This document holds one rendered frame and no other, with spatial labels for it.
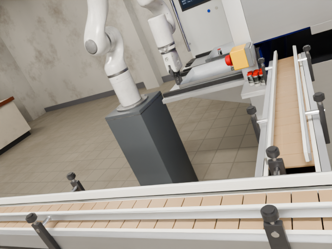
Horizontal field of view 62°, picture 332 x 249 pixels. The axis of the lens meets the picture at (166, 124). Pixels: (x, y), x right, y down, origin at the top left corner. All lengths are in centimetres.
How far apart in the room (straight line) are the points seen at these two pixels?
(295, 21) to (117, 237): 90
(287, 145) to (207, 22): 169
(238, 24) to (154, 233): 83
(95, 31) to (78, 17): 461
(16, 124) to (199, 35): 476
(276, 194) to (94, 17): 117
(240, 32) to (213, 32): 109
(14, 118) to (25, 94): 169
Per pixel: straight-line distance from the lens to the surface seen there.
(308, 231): 44
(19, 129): 630
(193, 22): 224
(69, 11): 613
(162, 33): 130
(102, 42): 141
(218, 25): 218
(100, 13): 143
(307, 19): 112
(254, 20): 112
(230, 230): 47
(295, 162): 56
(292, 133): 65
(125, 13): 509
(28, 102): 786
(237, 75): 122
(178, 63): 136
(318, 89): 120
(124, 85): 148
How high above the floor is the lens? 127
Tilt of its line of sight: 22 degrees down
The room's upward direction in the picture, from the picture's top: 24 degrees counter-clockwise
